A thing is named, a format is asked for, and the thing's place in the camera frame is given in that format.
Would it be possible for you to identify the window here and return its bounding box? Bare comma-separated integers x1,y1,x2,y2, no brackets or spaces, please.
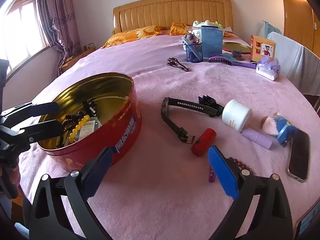
1,0,48,76

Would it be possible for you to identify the black wristwatch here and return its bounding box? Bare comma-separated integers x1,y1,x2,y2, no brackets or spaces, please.
161,97,224,144

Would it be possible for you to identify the purple curtain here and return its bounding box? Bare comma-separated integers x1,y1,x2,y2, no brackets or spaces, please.
36,0,82,75

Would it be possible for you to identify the small black comb clip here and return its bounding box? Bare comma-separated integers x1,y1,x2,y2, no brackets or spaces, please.
198,95,220,109

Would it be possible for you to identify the silver power bank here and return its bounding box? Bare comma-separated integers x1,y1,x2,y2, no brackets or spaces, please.
287,129,310,183

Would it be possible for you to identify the white cream jar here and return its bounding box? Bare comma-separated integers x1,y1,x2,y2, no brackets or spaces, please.
222,99,252,133

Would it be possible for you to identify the red round tin box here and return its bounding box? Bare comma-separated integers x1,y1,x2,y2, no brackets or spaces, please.
37,72,142,171

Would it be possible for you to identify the black claw hair clip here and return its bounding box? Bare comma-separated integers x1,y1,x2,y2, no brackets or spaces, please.
56,112,84,148

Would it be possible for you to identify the orange product box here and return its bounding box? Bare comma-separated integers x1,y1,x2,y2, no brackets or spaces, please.
251,35,276,62

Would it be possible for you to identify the dark red bead bracelet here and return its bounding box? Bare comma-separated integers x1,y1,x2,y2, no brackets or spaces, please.
228,156,254,175

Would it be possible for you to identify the wooden wardrobe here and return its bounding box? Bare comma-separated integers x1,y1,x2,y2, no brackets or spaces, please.
283,0,319,56

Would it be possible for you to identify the blue plush toy keychain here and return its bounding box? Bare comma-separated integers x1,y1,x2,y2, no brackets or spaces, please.
261,113,298,147

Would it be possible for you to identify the person's left hand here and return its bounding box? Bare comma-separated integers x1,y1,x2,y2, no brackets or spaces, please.
7,165,21,186

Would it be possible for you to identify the wooden nightstand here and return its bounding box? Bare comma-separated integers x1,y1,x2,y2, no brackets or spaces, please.
61,43,96,73

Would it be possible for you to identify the red jewelry box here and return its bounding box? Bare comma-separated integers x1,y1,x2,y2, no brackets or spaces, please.
191,128,216,157

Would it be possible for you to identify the purple hair brush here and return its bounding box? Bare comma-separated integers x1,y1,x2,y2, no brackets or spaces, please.
208,55,257,69

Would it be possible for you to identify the wooden headboard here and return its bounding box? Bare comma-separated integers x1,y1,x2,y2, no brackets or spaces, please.
113,0,233,33

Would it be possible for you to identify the pink smartphone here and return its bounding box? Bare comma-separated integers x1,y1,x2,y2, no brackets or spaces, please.
293,199,319,239

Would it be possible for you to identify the yellow bead bracelet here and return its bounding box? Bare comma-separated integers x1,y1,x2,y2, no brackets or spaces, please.
68,114,91,144

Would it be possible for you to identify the grey cloth drying rack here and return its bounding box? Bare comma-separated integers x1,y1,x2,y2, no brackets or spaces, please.
267,32,319,96

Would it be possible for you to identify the gold tin lid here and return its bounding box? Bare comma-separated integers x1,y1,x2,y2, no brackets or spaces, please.
222,42,251,55

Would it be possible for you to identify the blue mesh pen holder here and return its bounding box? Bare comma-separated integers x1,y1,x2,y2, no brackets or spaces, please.
185,43,203,63

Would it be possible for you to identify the clear round plastic case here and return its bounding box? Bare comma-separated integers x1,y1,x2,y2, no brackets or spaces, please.
73,115,101,141

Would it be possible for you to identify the pink bed blanket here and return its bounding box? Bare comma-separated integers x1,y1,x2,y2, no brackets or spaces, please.
34,35,319,239

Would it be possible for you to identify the orange floral pillow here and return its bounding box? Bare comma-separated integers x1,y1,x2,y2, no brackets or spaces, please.
101,25,163,49

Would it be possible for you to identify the blue cardboard box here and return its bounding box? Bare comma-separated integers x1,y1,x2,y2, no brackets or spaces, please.
201,25,223,59

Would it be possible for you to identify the black pearl hair clip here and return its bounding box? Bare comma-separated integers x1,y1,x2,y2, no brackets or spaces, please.
82,98,97,117

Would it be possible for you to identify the lilac lipstick tube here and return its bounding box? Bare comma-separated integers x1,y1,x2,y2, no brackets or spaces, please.
241,127,272,150

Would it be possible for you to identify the green frog plush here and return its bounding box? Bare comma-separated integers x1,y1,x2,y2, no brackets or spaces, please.
192,20,223,37

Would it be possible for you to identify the purple tissue pack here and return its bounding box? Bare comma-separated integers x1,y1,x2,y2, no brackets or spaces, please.
256,56,280,81

